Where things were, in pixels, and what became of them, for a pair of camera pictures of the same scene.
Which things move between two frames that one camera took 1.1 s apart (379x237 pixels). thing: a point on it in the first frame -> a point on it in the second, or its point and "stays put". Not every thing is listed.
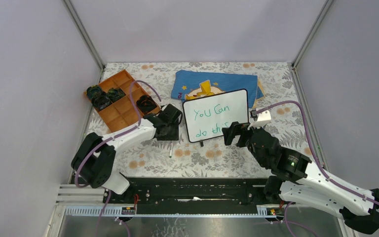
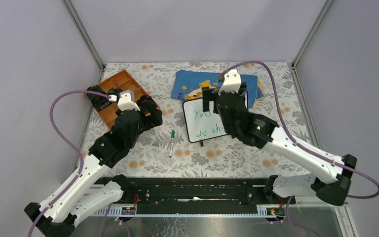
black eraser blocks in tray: [99, 98] stays put
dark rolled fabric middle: [115, 94] stays put
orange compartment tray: [120, 115] stays put
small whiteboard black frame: [205, 117] stays put
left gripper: [173, 136] -> [155, 119]
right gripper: [235, 129] -> [208, 96]
